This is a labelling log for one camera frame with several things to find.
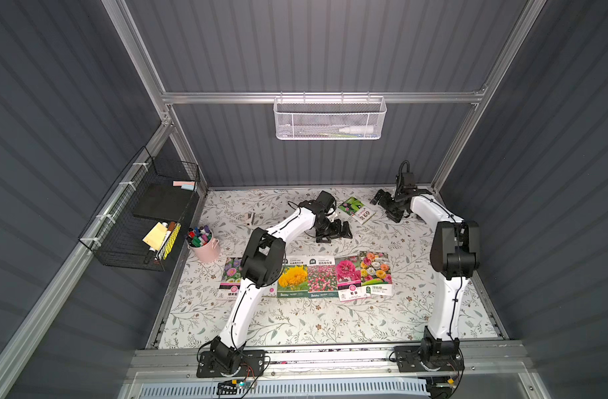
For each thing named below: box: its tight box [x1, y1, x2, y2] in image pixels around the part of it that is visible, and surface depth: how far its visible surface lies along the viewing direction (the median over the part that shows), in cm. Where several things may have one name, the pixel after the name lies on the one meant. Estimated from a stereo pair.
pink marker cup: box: [186, 224, 221, 264], surface depth 91 cm
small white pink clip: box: [245, 211, 256, 227], surface depth 110 cm
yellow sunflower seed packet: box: [276, 255, 309, 299], surface depth 93 cm
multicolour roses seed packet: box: [359, 251, 394, 296], surface depth 93 cm
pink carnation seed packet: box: [333, 255, 362, 302], surface depth 93 cm
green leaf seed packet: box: [338, 196, 378, 226], surface depth 114 cm
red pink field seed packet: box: [307, 255, 339, 300], surface depth 93 cm
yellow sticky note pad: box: [142, 221, 168, 252], surface depth 70 cm
